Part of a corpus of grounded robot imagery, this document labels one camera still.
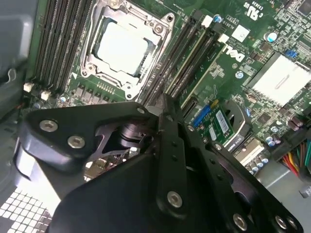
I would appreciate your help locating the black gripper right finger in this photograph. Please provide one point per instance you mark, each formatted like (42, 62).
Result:
(218, 170)

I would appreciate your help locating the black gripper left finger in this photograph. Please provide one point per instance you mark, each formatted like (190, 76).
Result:
(60, 126)

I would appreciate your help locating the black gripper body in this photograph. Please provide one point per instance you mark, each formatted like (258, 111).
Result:
(109, 206)

